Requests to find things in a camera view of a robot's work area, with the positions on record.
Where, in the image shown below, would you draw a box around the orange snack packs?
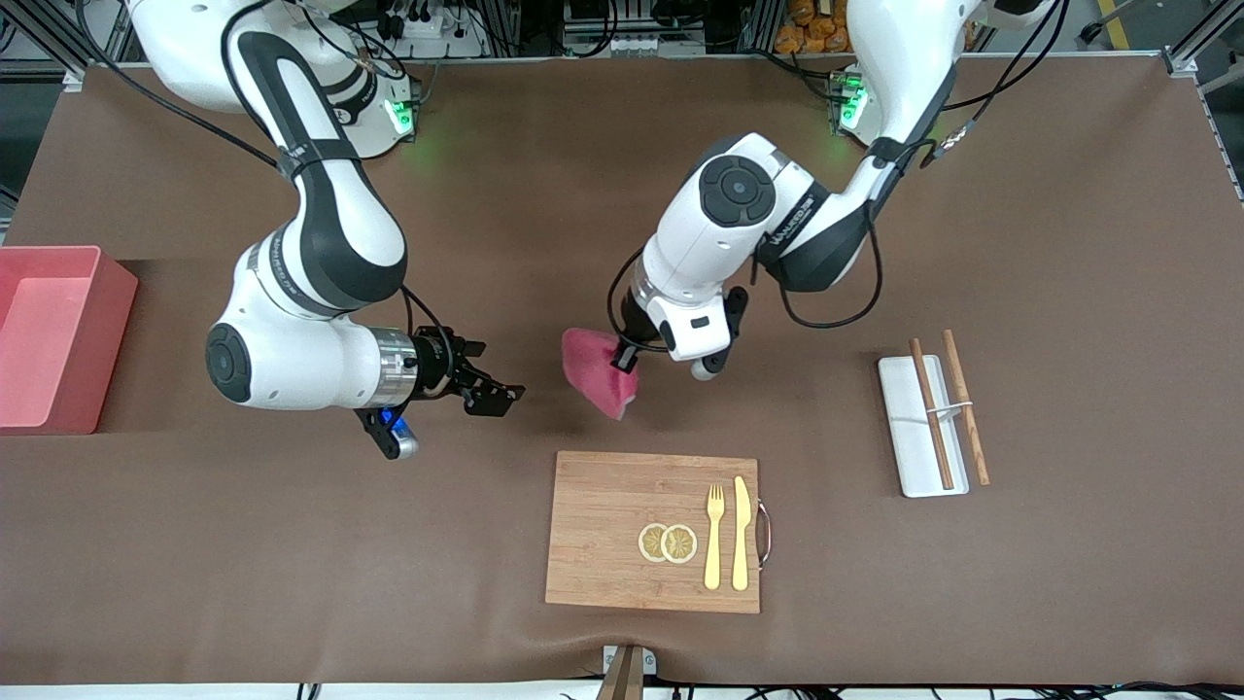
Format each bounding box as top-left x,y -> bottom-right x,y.
775,0 -> 858,55

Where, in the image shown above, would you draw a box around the yellow plastic fork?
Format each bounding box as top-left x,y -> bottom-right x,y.
704,484 -> 727,591

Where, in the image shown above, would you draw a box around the red cloth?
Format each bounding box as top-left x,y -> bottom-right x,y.
561,327 -> 640,422

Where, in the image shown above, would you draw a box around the white rectangular tray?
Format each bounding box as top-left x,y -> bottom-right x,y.
878,355 -> 971,499

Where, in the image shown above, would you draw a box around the aluminium frame post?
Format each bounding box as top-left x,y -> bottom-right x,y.
1161,0 -> 1244,81
0,0 -> 93,93

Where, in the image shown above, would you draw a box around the yellow plastic knife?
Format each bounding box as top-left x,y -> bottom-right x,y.
731,475 -> 752,592

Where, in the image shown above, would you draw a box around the white power strip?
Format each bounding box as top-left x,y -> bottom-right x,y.
374,0 -> 489,59

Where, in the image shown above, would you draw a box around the wooden camera bracket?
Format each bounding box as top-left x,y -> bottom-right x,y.
595,645 -> 658,700

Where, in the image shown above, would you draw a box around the brown table cover mat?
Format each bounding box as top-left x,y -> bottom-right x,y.
0,53 -> 1244,687

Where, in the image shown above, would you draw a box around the bamboo cutting board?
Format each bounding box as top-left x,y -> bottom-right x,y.
544,450 -> 762,615

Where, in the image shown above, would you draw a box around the pink plastic bin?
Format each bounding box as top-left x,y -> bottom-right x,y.
0,245 -> 139,436

